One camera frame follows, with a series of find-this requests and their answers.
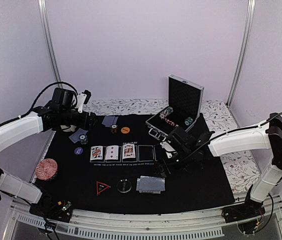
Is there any left aluminium frame post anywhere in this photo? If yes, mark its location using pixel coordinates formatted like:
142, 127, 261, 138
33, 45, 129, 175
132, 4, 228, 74
37, 0, 61, 87

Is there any red black triangle card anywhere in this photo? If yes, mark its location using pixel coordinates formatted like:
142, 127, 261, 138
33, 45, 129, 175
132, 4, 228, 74
96, 181, 111, 196

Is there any queen of spades card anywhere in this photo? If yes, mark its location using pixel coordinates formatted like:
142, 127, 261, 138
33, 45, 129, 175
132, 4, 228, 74
90, 145, 103, 161

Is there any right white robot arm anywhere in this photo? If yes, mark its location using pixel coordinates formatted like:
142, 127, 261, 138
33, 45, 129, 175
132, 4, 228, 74
159, 112, 282, 218

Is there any orange black 100 chip stack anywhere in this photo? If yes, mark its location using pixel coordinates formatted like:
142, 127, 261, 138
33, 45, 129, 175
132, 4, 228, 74
110, 124, 118, 134

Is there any cream ceramic mug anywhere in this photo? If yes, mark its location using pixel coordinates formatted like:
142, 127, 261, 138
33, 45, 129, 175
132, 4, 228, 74
60, 125, 77, 133

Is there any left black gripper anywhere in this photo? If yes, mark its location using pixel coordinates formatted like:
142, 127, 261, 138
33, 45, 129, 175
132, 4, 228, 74
60, 107, 100, 130

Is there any single blue playing card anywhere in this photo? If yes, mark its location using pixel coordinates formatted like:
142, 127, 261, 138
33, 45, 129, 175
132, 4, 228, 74
102, 116, 119, 127

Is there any floral white tablecloth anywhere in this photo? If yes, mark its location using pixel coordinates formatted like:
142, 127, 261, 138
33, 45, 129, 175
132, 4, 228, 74
83, 99, 266, 200

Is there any black poker table mat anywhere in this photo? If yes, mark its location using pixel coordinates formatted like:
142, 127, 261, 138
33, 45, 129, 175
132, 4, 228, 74
35, 114, 235, 215

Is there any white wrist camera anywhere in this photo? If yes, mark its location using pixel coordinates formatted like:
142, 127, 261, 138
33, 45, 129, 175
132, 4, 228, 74
159, 141, 177, 159
76, 90, 92, 113

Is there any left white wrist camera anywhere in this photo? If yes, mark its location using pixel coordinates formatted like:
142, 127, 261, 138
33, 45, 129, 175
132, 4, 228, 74
76, 90, 92, 113

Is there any red dice row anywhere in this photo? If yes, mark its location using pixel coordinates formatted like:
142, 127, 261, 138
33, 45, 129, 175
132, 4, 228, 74
165, 118, 179, 128

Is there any orange big blind button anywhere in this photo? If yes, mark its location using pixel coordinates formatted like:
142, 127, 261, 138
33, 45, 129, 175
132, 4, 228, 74
120, 126, 131, 134

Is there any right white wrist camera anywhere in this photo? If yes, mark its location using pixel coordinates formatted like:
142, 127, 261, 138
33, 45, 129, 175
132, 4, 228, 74
159, 141, 177, 159

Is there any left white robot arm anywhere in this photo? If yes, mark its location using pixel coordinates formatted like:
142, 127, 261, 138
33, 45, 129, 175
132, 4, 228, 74
0, 83, 96, 217

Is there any clear dealer button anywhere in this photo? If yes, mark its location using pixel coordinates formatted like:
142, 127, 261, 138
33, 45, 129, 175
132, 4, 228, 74
116, 179, 132, 194

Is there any aluminium frame post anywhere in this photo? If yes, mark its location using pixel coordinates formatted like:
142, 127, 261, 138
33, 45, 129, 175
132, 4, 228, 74
226, 0, 256, 108
37, 0, 61, 87

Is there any purple small blind button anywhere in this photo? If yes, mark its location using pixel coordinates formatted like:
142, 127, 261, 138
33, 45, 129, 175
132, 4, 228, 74
74, 147, 84, 155

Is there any blue green 50 chip stack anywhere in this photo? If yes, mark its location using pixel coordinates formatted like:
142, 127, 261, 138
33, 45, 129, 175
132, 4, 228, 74
79, 134, 88, 145

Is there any aluminium poker chip case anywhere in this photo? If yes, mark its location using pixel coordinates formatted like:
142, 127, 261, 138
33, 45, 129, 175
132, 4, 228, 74
145, 74, 204, 141

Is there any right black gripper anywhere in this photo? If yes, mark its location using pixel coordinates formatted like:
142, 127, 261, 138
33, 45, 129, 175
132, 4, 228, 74
152, 148, 193, 179

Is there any right aluminium frame post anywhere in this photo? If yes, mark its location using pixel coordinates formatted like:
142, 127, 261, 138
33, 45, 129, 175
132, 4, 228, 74
226, 0, 256, 108

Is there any red patterned round tin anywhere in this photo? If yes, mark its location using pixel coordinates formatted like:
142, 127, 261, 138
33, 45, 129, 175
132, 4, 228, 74
35, 158, 58, 181

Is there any three of diamonds card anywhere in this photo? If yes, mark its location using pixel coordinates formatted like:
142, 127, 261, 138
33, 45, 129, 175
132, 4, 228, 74
105, 145, 119, 161

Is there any blue playing card deck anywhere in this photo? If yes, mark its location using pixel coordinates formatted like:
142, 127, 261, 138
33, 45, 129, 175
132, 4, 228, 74
136, 175, 166, 194

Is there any poker chip row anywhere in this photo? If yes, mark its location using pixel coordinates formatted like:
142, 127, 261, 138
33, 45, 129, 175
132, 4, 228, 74
184, 116, 194, 126
159, 106, 174, 120

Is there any small green circuit board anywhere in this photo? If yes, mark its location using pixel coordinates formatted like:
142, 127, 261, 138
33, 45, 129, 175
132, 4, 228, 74
57, 200, 72, 212

